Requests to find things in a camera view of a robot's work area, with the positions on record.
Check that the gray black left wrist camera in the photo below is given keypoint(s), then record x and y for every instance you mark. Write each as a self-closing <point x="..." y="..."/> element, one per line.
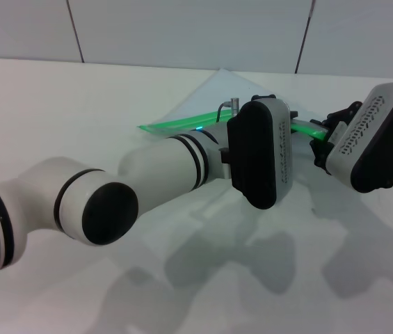
<point x="258" y="153"/>

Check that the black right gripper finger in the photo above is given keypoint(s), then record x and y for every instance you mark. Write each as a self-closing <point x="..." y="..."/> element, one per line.
<point x="330" y="123"/>
<point x="323" y="153"/>

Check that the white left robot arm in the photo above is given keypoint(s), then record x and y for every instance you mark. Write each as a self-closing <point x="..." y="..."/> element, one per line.
<point x="154" y="163"/>

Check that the clear document bag green zipper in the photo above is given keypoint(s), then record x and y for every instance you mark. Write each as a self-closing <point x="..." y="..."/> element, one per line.
<point x="217" y="90"/>

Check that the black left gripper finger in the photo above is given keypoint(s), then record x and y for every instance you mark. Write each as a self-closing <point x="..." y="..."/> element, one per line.
<point x="293" y="118"/>
<point x="263" y="97"/>

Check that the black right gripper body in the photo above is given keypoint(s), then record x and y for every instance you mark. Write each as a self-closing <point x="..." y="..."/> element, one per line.
<point x="349" y="115"/>

